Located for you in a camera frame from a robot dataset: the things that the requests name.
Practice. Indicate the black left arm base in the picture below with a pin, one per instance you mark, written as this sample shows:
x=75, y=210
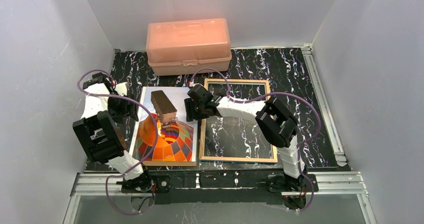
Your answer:
x=144, y=190

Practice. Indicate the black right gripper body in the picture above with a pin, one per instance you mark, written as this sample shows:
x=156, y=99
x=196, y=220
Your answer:
x=190, y=109

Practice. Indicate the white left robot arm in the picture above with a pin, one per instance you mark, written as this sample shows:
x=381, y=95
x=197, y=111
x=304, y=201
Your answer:
x=106, y=106

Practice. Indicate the aluminium front rail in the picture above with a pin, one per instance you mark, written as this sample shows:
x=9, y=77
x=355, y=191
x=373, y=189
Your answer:
x=213, y=186

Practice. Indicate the brown cardboard backing board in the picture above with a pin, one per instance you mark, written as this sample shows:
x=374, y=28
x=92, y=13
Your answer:
x=170, y=163

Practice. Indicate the blue wooden picture frame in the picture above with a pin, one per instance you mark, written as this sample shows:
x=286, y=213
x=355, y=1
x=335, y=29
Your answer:
x=232, y=139

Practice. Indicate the aluminium right side rail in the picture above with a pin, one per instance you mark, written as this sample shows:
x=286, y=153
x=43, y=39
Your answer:
x=334, y=137

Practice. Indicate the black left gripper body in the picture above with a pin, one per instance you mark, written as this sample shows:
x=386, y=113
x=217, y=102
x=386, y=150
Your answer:
x=133, y=110

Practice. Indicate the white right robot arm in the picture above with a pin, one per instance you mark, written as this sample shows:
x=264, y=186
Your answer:
x=276, y=122

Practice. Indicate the aluminium rail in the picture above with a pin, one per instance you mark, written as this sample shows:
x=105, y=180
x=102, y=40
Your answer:
x=213, y=186
x=334, y=137

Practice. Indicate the translucent pink plastic storage box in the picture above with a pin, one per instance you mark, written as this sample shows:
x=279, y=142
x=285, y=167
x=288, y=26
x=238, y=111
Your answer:
x=186, y=47

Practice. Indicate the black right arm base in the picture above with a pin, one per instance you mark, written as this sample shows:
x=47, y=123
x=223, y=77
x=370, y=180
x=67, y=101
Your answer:
x=293, y=190

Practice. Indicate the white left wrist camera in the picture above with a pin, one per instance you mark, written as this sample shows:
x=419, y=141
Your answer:
x=121, y=89

